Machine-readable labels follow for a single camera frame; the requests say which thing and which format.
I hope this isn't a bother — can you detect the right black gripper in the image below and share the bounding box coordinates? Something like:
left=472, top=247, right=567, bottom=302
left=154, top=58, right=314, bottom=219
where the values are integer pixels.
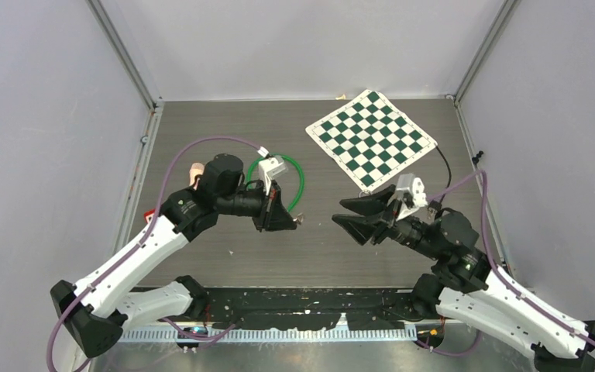
left=329, top=183, right=442, bottom=259

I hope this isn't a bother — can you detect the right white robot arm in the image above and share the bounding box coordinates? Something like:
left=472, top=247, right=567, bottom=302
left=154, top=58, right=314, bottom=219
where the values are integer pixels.
left=332, top=177, right=595, bottom=371

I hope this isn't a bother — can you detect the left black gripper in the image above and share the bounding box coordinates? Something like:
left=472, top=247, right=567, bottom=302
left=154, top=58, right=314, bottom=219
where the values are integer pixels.
left=217, top=177, right=297, bottom=233

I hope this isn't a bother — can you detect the green cable bike lock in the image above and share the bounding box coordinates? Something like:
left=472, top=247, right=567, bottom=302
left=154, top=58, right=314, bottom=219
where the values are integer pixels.
left=246, top=153, right=306, bottom=212

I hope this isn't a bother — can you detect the red white toy calculator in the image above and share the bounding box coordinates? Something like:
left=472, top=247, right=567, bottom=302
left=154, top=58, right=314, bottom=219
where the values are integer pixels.
left=143, top=209, right=155, bottom=224

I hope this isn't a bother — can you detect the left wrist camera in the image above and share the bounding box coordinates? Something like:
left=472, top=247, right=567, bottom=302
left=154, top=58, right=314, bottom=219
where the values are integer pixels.
left=258, top=146, right=288, bottom=196

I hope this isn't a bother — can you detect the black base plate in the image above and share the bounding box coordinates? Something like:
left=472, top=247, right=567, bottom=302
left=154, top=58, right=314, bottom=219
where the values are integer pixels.
left=156, top=286, right=463, bottom=332

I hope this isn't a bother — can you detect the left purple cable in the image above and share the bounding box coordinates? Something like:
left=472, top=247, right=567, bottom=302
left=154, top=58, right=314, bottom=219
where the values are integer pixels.
left=46, top=135, right=270, bottom=372

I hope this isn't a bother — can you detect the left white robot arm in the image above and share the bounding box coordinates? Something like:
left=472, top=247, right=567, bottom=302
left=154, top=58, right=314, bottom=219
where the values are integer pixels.
left=50, top=153, right=298, bottom=358

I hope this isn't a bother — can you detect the black wall knob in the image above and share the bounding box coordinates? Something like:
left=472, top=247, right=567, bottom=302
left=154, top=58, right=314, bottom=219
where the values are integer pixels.
left=472, top=150, right=484, bottom=166

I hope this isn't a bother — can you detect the brass padlock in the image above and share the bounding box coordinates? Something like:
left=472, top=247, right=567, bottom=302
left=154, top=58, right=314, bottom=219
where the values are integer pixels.
left=358, top=190, right=372, bottom=198

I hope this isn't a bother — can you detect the green white chessboard mat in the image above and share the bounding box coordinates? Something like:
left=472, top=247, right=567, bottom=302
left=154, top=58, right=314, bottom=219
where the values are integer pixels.
left=305, top=89, right=438, bottom=192

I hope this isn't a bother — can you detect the beige toy microphone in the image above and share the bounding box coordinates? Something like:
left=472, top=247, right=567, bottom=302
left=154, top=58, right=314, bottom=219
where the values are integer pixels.
left=188, top=163, right=205, bottom=187

